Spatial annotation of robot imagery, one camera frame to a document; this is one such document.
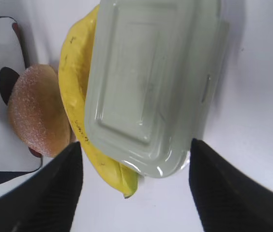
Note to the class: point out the white patterned cloth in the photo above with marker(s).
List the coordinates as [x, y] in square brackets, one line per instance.
[15, 156]

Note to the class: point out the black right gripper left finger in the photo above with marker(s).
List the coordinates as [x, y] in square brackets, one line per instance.
[47, 201]

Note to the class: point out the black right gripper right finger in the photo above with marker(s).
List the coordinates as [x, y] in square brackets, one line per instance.
[226, 199]

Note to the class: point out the pale green lidded container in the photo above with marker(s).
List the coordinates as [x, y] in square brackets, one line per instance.
[154, 70]

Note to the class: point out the brown bread roll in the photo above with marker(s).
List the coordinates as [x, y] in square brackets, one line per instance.
[36, 112]

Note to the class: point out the yellow banana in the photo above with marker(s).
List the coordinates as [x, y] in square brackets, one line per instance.
[74, 70]

